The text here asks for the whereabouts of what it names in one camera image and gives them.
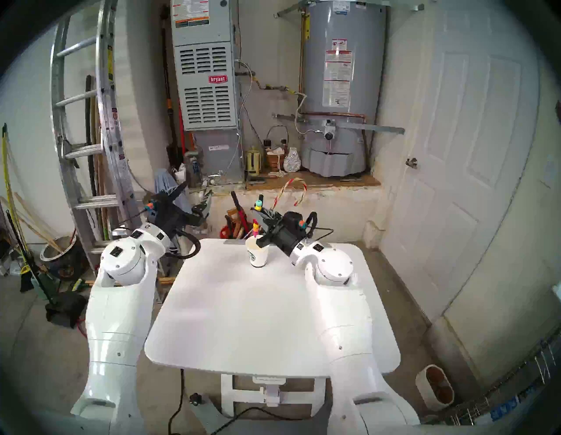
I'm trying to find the red long tool handle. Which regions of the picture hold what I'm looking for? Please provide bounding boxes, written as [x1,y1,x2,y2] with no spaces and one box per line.
[177,75,187,152]

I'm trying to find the wooden stick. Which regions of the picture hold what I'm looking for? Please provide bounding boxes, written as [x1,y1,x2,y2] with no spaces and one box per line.
[13,192,64,253]

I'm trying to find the red bolt cutter black grips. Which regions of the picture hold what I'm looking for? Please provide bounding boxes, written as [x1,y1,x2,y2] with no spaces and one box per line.
[230,190,264,237]

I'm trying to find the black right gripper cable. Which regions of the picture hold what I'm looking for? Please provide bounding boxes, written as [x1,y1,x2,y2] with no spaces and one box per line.
[305,211,334,246]

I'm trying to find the metal water heater strap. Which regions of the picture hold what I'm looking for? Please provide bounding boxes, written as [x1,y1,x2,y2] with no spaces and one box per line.
[272,113,406,135]
[274,0,426,18]

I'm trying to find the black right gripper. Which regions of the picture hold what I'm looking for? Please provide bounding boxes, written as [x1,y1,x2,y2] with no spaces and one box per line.
[252,206,317,258]

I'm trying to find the white panel door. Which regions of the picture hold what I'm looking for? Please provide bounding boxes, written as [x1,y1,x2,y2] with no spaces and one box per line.
[379,0,542,321]

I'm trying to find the blue white box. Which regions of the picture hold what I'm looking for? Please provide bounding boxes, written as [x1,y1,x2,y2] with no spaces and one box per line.
[476,395,525,435]

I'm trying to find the white oval two-hole container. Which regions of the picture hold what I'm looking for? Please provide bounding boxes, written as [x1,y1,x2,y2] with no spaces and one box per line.
[415,364,455,412]

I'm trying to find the green watering can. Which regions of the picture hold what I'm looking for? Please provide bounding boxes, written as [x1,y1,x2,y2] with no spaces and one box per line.
[30,270,57,301]

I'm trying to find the dark ceramic pot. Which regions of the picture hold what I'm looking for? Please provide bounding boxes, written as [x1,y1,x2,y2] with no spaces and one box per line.
[39,235,86,282]

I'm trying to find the yellow handled broom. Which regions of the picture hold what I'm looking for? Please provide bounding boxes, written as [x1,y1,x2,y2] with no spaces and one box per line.
[1,124,36,293]

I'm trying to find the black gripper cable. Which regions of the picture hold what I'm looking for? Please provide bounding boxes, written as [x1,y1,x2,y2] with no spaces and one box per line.
[118,206,202,260]
[305,211,334,246]

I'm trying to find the grey table base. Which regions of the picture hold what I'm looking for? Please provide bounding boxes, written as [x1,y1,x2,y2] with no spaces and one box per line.
[188,392,355,435]

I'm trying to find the grey Bryant furnace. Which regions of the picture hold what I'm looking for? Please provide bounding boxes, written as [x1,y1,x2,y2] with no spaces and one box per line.
[170,0,244,181]

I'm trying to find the grey water heater tank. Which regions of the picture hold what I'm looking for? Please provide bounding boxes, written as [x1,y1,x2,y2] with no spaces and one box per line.
[299,0,389,176]

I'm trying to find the wicker basket with handle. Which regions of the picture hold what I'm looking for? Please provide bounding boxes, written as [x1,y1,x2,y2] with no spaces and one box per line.
[264,125,290,171]

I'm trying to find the gas pipe with yellow valves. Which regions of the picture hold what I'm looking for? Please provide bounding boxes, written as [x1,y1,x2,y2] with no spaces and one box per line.
[234,59,307,96]

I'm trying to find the flexible metal conduit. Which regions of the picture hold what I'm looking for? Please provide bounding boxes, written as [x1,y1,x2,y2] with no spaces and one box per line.
[199,61,256,182]

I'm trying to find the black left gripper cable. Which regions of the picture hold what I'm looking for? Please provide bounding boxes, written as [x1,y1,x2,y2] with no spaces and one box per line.
[118,206,202,260]

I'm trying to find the black long tool handle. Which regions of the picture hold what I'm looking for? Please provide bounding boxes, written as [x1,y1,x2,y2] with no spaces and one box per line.
[85,75,97,198]

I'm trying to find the straight copper pipe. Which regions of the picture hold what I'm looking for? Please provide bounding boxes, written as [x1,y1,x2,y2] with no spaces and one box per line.
[299,9,312,93]

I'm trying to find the red white candy cane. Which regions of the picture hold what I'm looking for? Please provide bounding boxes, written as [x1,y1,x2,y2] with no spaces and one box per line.
[272,178,309,211]

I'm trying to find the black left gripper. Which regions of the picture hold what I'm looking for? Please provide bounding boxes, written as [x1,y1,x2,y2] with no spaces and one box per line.
[146,181,214,233]

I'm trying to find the white Starbucks paper cup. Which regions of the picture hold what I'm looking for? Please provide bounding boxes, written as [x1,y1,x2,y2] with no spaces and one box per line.
[245,235,269,268]

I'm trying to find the blue grey towel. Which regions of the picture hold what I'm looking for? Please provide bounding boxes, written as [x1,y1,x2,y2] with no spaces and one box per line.
[153,169,187,207]

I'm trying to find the orange handled hand saw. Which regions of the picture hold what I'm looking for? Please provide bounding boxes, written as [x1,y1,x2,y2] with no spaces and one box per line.
[226,208,246,237]

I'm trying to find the black power cable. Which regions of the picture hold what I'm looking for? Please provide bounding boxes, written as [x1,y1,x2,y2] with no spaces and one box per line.
[219,406,307,435]
[169,368,185,435]

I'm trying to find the aluminium extension ladder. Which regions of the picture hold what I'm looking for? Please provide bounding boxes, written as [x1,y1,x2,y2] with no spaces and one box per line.
[49,0,147,264]

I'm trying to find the wooden platform board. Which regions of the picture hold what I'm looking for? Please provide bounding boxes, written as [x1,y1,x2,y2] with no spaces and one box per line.
[245,170,382,189]

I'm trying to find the black long handled dustpan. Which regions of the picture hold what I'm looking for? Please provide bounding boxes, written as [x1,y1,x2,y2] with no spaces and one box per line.
[5,210,88,330]

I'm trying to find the white table pedestal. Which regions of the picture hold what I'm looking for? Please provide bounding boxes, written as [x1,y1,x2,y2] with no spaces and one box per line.
[220,373,327,418]

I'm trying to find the chrome wire rack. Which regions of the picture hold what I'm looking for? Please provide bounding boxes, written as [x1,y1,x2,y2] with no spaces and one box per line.
[427,340,561,435]

